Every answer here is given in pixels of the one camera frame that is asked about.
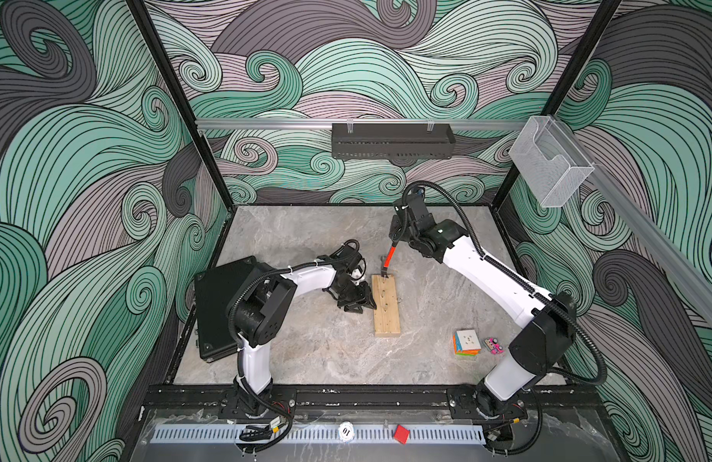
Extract wooden block with nails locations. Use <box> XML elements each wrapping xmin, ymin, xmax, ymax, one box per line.
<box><xmin>371</xmin><ymin>275</ymin><xmax>401</xmax><ymax>338</ymax></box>

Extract claw hammer red black handle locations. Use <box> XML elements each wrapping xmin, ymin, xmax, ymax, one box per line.
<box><xmin>380</xmin><ymin>242</ymin><xmax>397</xmax><ymax>277</ymax></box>

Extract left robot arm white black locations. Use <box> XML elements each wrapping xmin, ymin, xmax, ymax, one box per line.
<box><xmin>226</xmin><ymin>240</ymin><xmax>376</xmax><ymax>400</ymax></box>

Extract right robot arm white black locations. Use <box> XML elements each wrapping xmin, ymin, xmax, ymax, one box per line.
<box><xmin>390</xmin><ymin>187</ymin><xmax>575</xmax><ymax>415</ymax></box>

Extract colourful puzzle cube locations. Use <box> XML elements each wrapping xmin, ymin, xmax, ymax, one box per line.
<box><xmin>453</xmin><ymin>329</ymin><xmax>482</xmax><ymax>356</ymax></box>

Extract white round knob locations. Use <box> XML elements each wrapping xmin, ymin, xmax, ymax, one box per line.
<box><xmin>338</xmin><ymin>422</ymin><xmax>356</xmax><ymax>443</ymax></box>

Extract small pink toy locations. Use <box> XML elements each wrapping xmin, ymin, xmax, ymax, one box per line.
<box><xmin>485</xmin><ymin>338</ymin><xmax>504</xmax><ymax>355</ymax></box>

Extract small red cube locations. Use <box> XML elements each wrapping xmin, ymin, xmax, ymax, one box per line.
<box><xmin>392</xmin><ymin>425</ymin><xmax>410</xmax><ymax>445</ymax></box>

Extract black case on table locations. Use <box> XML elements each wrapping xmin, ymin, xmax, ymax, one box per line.
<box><xmin>194</xmin><ymin>256</ymin><xmax>258</xmax><ymax>363</ymax></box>

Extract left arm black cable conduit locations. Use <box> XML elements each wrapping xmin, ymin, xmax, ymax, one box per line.
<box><xmin>227</xmin><ymin>239</ymin><xmax>363</xmax><ymax>454</ymax></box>

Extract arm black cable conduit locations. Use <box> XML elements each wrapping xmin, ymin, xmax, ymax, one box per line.
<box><xmin>401</xmin><ymin>180</ymin><xmax>608</xmax><ymax>457</ymax></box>
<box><xmin>227</xmin><ymin>239</ymin><xmax>363</xmax><ymax>454</ymax></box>

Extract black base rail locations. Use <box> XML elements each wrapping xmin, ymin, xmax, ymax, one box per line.
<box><xmin>142</xmin><ymin>384</ymin><xmax>606</xmax><ymax>423</ymax></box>

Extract black perforated wall shelf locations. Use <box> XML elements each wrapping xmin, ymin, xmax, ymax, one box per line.
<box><xmin>331</xmin><ymin>122</ymin><xmax>456</xmax><ymax>161</ymax></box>

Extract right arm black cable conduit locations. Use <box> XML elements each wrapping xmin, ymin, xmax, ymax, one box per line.
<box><xmin>401</xmin><ymin>180</ymin><xmax>608</xmax><ymax>457</ymax></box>

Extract white slotted cable duct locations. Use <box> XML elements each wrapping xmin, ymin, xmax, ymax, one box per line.
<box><xmin>150</xmin><ymin>423</ymin><xmax>486</xmax><ymax>446</ymax></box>

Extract clear plastic wall bin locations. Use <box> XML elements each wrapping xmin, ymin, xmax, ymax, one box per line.
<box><xmin>509</xmin><ymin>115</ymin><xmax>595</xmax><ymax>208</ymax></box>

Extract aluminium rail right wall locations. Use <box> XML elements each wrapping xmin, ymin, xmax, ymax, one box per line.
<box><xmin>560</xmin><ymin>123</ymin><xmax>712</xmax><ymax>328</ymax></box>

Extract aluminium rail wall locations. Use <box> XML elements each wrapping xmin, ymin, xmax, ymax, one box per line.
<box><xmin>196</xmin><ymin>117</ymin><xmax>527</xmax><ymax>131</ymax></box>
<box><xmin>560</xmin><ymin>123</ymin><xmax>712</xmax><ymax>328</ymax></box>

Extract aluminium rail back wall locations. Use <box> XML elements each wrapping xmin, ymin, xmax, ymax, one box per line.
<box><xmin>196</xmin><ymin>117</ymin><xmax>527</xmax><ymax>131</ymax></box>

